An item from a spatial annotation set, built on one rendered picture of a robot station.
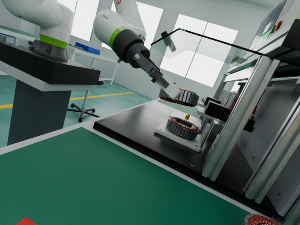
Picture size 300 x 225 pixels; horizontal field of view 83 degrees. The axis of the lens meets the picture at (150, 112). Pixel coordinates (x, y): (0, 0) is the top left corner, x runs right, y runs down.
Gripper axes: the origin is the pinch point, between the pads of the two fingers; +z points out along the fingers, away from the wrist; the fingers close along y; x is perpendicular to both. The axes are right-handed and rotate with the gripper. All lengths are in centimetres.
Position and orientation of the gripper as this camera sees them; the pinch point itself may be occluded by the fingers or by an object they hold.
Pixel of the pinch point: (177, 94)
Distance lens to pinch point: 49.6
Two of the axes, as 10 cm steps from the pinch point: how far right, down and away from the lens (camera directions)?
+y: -3.7, -0.6, -9.3
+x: 6.7, -7.1, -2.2
